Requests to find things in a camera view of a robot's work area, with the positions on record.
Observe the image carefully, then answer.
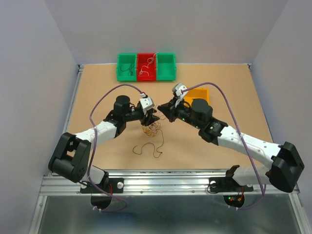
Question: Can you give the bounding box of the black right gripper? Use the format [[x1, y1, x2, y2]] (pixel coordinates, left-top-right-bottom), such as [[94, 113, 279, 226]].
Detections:
[[156, 97, 202, 130]]

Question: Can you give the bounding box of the dark brown wire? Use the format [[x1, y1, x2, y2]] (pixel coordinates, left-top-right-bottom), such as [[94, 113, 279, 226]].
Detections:
[[119, 63, 135, 77]]

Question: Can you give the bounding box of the white wire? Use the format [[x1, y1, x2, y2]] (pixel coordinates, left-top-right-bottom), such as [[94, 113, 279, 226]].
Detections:
[[138, 52, 159, 78]]

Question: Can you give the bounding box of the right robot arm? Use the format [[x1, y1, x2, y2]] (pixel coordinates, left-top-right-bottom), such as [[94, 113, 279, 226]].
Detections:
[[158, 98, 305, 193]]

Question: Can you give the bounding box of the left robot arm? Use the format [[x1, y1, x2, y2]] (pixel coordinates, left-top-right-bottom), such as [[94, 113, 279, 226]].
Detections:
[[48, 95, 159, 192]]

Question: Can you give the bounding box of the yellow plastic bin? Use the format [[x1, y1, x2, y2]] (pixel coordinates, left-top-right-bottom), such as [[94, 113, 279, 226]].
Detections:
[[184, 88, 210, 104]]

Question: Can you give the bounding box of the left green plastic bin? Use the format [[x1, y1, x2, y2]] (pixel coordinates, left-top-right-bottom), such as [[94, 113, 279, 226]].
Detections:
[[116, 53, 137, 82]]

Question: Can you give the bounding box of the green plastic bin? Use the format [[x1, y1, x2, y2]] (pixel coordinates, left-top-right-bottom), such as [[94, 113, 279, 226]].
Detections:
[[156, 53, 176, 81], [116, 53, 137, 82]]

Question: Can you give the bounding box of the red plastic bin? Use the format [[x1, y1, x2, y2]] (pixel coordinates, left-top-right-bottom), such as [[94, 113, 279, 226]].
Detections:
[[136, 53, 156, 82]]

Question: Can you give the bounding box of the right green plastic bin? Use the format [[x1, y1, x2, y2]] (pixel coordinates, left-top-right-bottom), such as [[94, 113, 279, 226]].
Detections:
[[156, 53, 176, 81]]

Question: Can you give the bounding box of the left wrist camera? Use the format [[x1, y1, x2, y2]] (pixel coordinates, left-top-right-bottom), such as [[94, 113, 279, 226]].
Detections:
[[139, 92, 155, 114]]

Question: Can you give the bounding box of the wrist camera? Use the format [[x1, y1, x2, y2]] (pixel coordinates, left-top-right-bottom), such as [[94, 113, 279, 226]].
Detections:
[[139, 92, 155, 114], [172, 83, 188, 107]]

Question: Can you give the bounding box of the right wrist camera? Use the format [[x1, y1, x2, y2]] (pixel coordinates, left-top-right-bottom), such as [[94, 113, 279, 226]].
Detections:
[[172, 83, 188, 107]]

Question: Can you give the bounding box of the aluminium rail frame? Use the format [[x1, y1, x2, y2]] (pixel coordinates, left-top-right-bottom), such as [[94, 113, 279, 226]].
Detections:
[[27, 63, 312, 234]]

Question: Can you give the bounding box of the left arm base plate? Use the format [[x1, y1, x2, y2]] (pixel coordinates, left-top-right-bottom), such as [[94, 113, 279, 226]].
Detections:
[[80, 177, 124, 194]]

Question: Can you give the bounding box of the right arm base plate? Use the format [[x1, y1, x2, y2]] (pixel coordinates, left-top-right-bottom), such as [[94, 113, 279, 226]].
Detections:
[[207, 177, 254, 194]]

